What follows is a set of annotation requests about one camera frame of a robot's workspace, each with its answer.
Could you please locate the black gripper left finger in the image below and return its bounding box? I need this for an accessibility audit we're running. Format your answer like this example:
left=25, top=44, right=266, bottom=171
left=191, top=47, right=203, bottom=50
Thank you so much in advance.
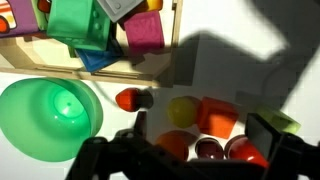
left=114, top=110, right=158, bottom=158

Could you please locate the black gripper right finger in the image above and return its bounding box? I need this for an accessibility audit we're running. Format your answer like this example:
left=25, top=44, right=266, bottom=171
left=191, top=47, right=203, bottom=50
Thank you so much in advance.
left=245, top=112, right=303, bottom=180

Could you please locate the yellow ball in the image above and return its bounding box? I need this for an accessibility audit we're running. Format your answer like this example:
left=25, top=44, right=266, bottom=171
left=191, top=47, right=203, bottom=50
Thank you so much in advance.
left=166, top=95, right=201, bottom=129

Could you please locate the green toy block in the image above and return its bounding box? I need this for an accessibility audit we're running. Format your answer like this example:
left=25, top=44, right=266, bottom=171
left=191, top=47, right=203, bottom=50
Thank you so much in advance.
left=46, top=0, right=112, bottom=52

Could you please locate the red ball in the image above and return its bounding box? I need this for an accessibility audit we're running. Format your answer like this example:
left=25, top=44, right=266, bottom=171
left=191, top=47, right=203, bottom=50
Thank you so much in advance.
left=224, top=134, right=270, bottom=169

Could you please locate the orange ball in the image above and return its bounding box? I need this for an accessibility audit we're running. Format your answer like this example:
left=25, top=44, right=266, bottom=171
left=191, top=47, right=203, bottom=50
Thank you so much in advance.
left=155, top=129, right=199, bottom=162

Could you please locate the blue number block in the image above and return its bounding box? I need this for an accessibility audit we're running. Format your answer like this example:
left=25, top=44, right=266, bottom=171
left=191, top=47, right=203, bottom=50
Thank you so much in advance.
left=74, top=38, right=124, bottom=74

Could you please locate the pink toy block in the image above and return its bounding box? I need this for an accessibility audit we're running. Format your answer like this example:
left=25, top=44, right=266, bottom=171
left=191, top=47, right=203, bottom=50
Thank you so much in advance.
left=123, top=9, right=166, bottom=56

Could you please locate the green translucent plastic bowl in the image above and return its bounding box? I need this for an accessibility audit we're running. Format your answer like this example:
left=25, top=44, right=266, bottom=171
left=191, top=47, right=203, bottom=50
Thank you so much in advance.
left=0, top=77, right=104, bottom=163

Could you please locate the lime green small cube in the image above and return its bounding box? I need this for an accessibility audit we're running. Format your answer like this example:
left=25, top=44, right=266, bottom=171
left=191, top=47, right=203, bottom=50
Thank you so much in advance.
left=256, top=104, right=302, bottom=135

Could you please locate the red toy strawberry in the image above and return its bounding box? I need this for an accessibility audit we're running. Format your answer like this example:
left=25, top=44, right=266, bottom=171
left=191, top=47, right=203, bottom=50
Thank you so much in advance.
left=115, top=87, right=154, bottom=113

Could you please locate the orange cube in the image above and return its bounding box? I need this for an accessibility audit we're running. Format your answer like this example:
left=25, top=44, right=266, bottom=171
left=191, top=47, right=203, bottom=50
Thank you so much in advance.
left=196, top=96, right=240, bottom=140

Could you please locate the orange toy stick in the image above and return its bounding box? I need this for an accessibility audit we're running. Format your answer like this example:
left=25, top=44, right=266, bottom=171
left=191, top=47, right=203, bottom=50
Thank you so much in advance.
left=134, top=0, right=164, bottom=14

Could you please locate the wooden tray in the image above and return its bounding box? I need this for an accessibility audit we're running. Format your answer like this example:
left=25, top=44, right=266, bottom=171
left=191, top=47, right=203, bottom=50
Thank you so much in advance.
left=0, top=0, right=184, bottom=88

